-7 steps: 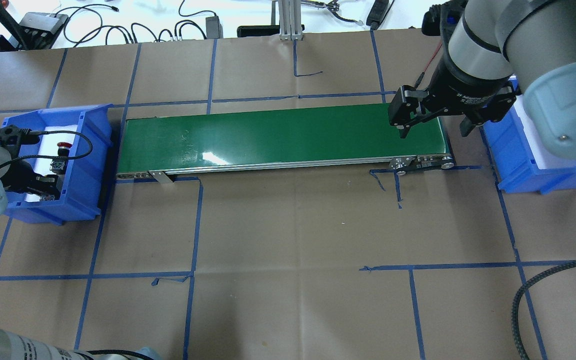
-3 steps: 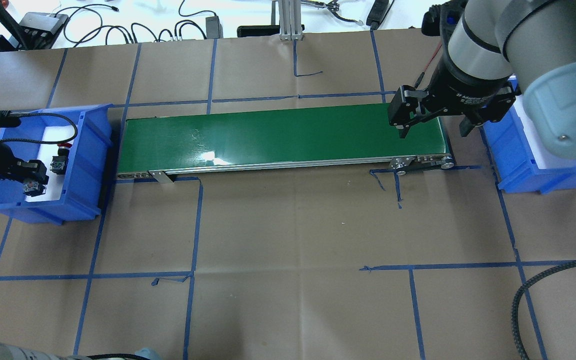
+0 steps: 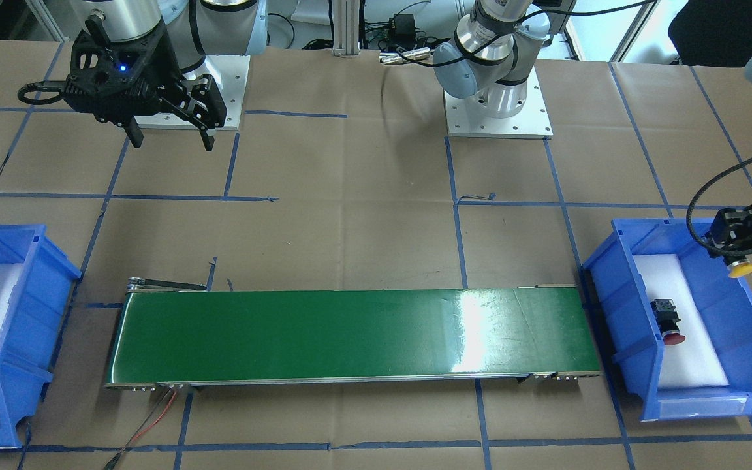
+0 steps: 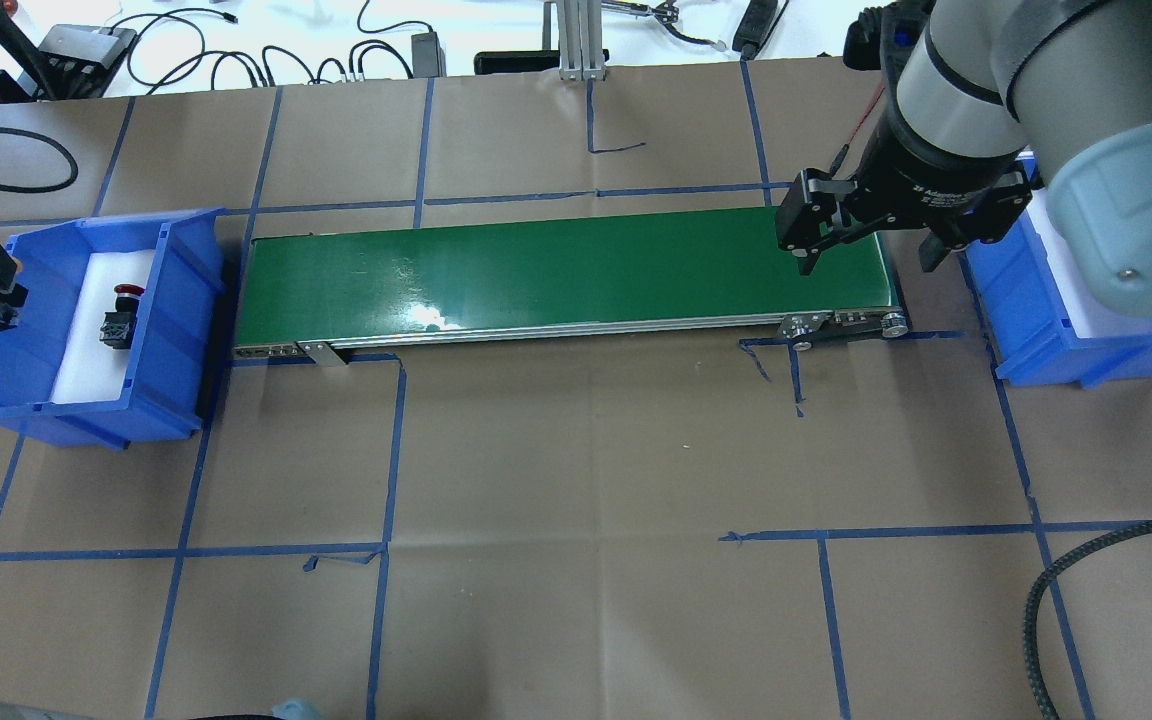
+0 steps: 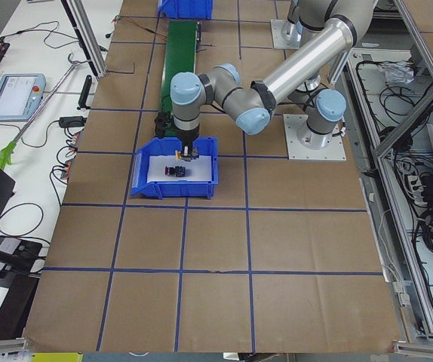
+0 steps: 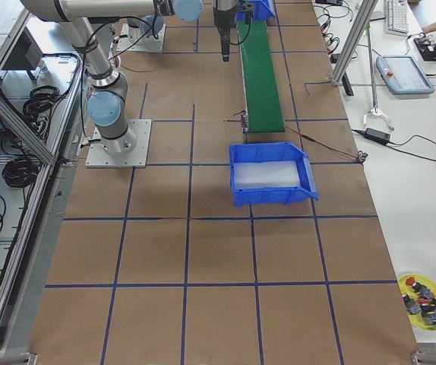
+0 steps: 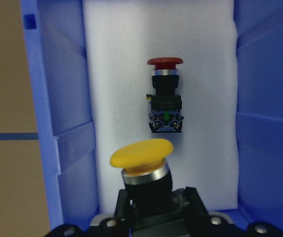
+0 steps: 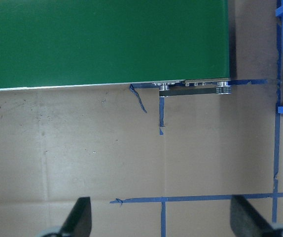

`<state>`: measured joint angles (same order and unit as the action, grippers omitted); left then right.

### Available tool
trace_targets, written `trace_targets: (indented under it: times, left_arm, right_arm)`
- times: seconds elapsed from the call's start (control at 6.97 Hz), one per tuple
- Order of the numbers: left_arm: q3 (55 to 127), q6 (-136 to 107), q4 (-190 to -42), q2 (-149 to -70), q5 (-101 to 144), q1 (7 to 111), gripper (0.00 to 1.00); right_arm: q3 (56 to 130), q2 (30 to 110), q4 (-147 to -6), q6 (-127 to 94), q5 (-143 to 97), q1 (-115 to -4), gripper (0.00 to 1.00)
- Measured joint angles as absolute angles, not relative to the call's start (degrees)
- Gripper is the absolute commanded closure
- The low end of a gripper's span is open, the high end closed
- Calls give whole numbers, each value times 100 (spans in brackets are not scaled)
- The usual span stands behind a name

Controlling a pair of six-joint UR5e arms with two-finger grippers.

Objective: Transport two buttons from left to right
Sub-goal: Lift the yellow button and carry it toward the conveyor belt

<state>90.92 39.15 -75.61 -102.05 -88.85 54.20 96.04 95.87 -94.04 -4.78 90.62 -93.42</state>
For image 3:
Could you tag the blue bin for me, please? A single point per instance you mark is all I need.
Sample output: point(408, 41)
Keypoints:
point(29, 334)
point(724, 304)

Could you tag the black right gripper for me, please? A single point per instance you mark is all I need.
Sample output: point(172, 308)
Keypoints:
point(159, 79)

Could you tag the yellow push button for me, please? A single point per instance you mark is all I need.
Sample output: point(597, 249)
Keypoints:
point(739, 267)

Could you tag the green conveyor belt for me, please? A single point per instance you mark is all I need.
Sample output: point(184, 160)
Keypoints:
point(242, 338)

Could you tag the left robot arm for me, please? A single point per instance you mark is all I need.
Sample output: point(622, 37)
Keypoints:
point(497, 45)

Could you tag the red push button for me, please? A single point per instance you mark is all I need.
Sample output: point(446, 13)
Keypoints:
point(667, 318)

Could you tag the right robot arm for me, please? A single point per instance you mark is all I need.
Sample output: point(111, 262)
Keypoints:
point(198, 31)

